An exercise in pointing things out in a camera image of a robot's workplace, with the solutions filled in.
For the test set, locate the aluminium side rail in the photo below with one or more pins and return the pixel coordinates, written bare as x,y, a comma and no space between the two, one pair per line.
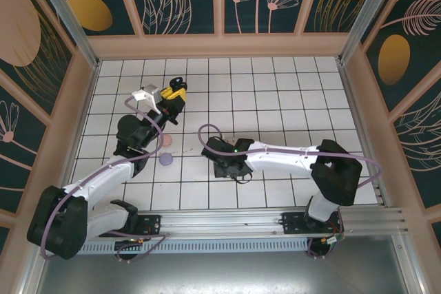
382,194
86,108

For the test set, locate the aluminium corner post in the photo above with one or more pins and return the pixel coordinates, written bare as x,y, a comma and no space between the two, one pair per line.
70,22
364,15

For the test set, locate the grey metal sheet panel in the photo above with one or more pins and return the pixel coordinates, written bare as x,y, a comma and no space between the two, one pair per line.
220,273

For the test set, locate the black earbud charging case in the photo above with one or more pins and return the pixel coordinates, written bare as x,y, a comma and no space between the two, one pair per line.
177,82

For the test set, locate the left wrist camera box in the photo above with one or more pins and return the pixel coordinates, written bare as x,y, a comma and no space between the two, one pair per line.
148,94

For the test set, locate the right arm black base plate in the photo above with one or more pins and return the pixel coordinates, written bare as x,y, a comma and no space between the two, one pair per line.
293,223

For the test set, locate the pink earbud charging case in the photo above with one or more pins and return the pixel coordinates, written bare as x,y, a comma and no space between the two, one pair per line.
167,140

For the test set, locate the aluminium mounting rail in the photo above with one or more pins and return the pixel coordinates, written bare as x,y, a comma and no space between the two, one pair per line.
213,221

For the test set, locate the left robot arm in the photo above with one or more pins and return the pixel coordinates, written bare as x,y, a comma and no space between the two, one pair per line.
103,177

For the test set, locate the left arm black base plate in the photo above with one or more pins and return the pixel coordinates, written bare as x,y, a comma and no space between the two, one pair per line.
148,223

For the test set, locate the purple earbud charging case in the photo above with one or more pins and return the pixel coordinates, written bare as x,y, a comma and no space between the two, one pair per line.
166,159

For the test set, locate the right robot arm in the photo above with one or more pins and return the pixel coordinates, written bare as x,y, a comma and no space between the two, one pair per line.
282,159

